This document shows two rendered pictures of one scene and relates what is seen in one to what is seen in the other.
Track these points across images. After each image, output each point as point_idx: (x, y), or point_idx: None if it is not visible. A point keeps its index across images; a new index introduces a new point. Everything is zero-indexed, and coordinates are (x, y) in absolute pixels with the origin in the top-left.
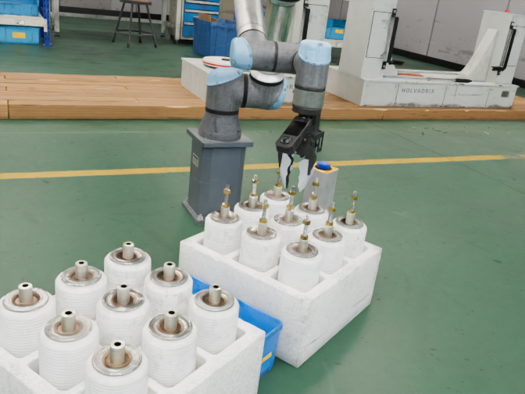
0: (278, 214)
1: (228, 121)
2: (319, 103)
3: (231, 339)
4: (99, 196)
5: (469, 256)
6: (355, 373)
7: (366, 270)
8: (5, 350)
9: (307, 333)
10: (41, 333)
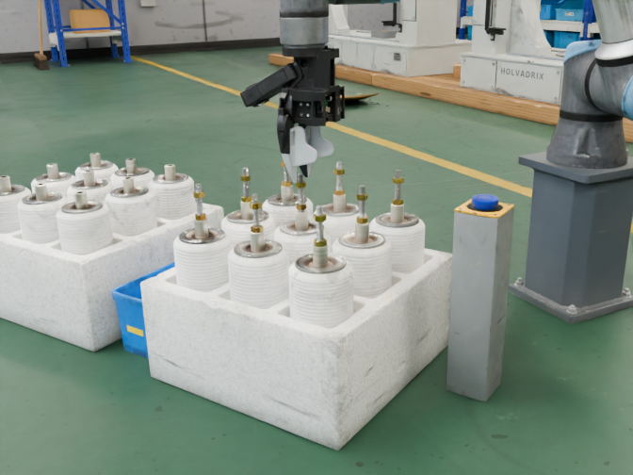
0: (314, 221)
1: (567, 130)
2: (285, 37)
3: (67, 248)
4: (527, 230)
5: None
6: (136, 422)
7: (287, 349)
8: None
9: (153, 335)
10: None
